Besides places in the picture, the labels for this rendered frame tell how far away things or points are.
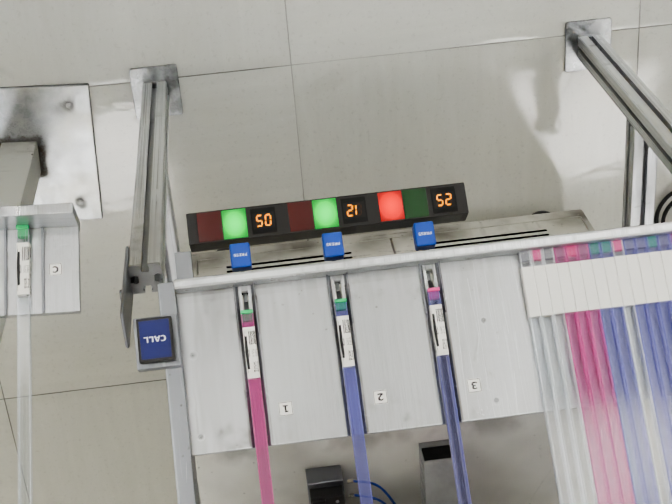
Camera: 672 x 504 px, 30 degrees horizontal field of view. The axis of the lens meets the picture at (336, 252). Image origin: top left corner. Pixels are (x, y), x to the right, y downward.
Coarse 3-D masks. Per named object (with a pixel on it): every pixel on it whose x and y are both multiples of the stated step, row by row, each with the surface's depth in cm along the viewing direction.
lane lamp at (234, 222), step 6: (228, 210) 151; (234, 210) 151; (240, 210) 151; (222, 216) 151; (228, 216) 151; (234, 216) 151; (240, 216) 151; (222, 222) 151; (228, 222) 151; (234, 222) 151; (240, 222) 151; (246, 222) 151; (228, 228) 151; (234, 228) 151; (240, 228) 151; (246, 228) 151; (228, 234) 150; (234, 234) 150; (240, 234) 150; (246, 234) 150
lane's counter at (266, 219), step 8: (264, 208) 151; (272, 208) 151; (256, 216) 151; (264, 216) 151; (272, 216) 151; (256, 224) 151; (264, 224) 151; (272, 224) 151; (256, 232) 151; (264, 232) 151
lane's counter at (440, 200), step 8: (432, 192) 152; (440, 192) 152; (448, 192) 152; (432, 200) 152; (440, 200) 152; (448, 200) 152; (456, 200) 152; (440, 208) 152; (448, 208) 152; (456, 208) 152
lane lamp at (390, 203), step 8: (384, 192) 152; (392, 192) 152; (400, 192) 152; (384, 200) 152; (392, 200) 152; (400, 200) 152; (384, 208) 152; (392, 208) 152; (400, 208) 152; (384, 216) 151; (392, 216) 151; (400, 216) 151
